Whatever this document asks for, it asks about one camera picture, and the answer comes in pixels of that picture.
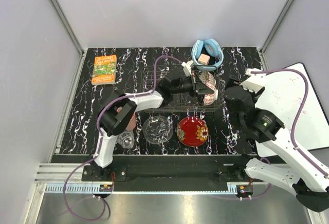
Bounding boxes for blue triangle patterned bowl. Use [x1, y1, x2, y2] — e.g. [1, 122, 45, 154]
[204, 88, 218, 106]

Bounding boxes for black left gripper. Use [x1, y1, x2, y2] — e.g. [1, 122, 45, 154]
[171, 73, 214, 98]

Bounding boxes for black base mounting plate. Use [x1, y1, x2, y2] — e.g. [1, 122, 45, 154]
[51, 154, 263, 193]

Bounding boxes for clear glass bowl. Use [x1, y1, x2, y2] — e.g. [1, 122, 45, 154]
[142, 116, 173, 145]

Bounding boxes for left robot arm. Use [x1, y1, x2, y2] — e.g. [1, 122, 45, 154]
[88, 76, 218, 181]

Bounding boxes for pink plastic cup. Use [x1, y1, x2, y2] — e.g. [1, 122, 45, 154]
[126, 113, 136, 131]

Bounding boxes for wire dish rack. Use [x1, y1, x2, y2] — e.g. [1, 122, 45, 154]
[141, 65, 223, 113]

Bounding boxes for clear drinking glass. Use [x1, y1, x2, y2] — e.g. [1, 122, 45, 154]
[117, 130, 135, 149]

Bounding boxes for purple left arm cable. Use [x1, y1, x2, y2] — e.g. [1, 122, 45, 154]
[62, 55, 190, 221]

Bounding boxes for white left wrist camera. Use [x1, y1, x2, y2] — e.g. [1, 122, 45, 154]
[181, 60, 194, 77]

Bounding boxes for orange green paperback book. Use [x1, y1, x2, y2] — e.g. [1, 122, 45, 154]
[92, 54, 117, 85]

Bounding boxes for pink cube die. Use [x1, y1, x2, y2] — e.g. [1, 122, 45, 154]
[197, 53, 210, 65]

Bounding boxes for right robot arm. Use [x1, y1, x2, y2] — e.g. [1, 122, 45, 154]
[224, 68, 328, 212]

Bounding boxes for white dry-erase board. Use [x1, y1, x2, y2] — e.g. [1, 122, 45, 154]
[254, 62, 329, 158]

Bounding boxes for light blue headphones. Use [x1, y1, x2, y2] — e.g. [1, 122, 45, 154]
[191, 39, 224, 71]

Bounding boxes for red floral plate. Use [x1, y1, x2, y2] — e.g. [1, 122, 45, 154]
[176, 117, 209, 147]

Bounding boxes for brown floral patterned bowl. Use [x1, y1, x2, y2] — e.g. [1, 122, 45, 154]
[198, 71, 216, 86]

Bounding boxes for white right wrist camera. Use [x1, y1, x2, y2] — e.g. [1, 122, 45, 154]
[241, 68, 266, 98]

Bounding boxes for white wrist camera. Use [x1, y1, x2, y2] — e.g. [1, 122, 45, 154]
[241, 68, 266, 98]
[181, 60, 194, 77]

